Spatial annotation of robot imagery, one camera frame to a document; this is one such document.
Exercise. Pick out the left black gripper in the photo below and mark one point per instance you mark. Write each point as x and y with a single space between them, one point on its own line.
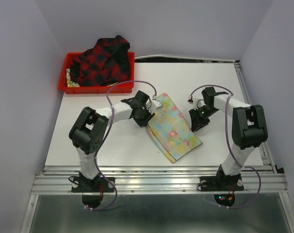
149 117

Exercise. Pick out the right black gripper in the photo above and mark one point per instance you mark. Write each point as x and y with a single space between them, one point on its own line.
196 123

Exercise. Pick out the pastel floral skirt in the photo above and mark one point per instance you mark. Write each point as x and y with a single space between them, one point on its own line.
170 132

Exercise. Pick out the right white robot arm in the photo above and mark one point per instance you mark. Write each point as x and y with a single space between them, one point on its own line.
245 130

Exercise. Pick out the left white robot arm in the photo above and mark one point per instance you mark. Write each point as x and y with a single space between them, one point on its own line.
90 131

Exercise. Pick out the red plastic bin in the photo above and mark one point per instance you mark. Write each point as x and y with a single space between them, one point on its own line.
65 84

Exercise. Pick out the red black plaid skirt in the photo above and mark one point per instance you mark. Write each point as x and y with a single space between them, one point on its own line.
105 64

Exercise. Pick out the yellow floral cloth in bin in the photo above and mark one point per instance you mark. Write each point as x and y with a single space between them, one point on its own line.
69 82

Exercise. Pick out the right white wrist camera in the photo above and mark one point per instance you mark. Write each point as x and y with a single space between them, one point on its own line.
195 102

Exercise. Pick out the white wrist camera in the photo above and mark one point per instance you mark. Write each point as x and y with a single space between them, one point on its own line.
153 105
195 102

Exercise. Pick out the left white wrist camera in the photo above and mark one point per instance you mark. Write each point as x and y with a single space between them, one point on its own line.
153 105

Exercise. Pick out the aluminium right rail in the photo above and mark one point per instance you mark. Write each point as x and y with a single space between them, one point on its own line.
267 157

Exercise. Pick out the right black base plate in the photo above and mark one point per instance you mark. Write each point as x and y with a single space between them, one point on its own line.
216 184

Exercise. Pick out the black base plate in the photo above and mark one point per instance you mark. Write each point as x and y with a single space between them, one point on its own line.
84 185
216 184

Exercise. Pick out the aluminium front rail frame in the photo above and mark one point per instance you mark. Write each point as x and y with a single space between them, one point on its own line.
150 180

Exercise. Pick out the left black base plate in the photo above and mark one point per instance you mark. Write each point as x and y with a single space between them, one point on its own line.
84 185

